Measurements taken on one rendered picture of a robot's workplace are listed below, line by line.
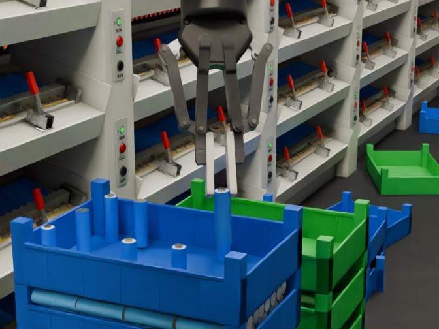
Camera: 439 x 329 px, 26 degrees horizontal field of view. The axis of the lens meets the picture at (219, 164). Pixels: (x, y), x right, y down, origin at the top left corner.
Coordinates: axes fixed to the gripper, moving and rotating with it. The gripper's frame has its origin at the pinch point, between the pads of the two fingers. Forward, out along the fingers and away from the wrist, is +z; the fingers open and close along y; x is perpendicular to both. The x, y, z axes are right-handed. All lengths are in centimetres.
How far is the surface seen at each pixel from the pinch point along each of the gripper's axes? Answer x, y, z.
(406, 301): 102, 50, 15
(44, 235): 12.6, -20.4, 6.1
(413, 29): 229, 96, -87
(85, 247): 19.2, -15.8, 7.1
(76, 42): 57, -19, -31
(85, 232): 18.4, -15.7, 5.2
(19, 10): 35, -26, -30
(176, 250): 4.8, -4.9, 8.9
